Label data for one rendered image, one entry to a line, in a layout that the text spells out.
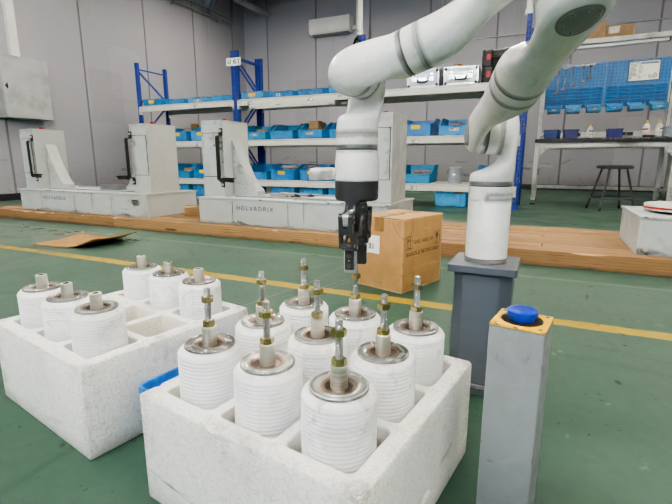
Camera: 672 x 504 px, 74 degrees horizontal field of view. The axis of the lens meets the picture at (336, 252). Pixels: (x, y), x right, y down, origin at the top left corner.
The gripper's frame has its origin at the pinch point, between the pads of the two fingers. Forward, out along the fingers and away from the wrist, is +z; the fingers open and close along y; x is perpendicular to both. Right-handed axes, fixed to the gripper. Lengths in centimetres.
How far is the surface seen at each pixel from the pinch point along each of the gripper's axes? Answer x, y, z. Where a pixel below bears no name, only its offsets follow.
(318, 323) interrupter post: 2.6, -12.4, 7.6
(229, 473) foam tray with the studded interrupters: 8.6, -30.1, 22.6
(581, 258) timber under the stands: -69, 164, 30
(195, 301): 38.9, 6.5, 13.6
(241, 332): 16.3, -12.6, 10.7
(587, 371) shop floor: -49, 45, 35
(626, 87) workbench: -177, 557, -101
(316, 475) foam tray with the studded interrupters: -4.8, -33.4, 17.1
